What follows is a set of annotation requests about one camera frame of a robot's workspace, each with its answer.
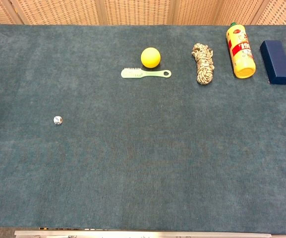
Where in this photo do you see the teal felt table cloth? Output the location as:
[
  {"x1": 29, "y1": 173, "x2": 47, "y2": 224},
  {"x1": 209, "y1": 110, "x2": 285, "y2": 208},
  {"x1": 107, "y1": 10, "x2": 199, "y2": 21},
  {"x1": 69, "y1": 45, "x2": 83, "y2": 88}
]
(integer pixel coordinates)
[{"x1": 0, "y1": 23, "x2": 286, "y2": 235}]

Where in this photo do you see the light green plastic brush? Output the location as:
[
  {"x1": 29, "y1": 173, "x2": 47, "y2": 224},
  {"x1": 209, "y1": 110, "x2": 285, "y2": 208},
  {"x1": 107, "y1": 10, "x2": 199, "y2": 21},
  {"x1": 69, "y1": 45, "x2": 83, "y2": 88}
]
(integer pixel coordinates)
[{"x1": 120, "y1": 67, "x2": 172, "y2": 79}]

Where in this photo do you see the yellow ball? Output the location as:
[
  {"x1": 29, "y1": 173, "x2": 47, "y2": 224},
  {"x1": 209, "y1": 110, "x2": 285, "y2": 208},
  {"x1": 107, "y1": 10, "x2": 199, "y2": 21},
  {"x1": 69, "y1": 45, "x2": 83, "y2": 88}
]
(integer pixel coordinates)
[{"x1": 140, "y1": 47, "x2": 162, "y2": 69}]

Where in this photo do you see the woven rattan folding screen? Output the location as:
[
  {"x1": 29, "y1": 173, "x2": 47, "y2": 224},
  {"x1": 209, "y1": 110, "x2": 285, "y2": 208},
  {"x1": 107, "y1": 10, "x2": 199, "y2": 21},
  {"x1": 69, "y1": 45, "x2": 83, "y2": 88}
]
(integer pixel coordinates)
[{"x1": 0, "y1": 0, "x2": 286, "y2": 26}]

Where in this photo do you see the yellow plastic bottle red label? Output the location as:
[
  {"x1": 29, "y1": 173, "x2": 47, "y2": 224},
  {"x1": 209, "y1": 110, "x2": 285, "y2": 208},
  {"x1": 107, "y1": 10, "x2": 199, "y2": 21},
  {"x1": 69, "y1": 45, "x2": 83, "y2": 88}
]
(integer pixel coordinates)
[{"x1": 226, "y1": 22, "x2": 257, "y2": 79}]

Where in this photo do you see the dark blue rectangular box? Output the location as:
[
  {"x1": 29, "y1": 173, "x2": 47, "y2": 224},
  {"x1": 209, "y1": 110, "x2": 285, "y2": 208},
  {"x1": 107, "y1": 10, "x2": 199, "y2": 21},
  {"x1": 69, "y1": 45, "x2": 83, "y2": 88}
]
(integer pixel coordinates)
[{"x1": 259, "y1": 40, "x2": 286, "y2": 85}]

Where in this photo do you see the coiled braided rope bundle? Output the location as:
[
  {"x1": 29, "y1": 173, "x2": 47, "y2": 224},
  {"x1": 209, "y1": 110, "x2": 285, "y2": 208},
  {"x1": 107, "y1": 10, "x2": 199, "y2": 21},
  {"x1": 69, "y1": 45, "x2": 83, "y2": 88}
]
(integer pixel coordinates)
[{"x1": 191, "y1": 43, "x2": 215, "y2": 85}]

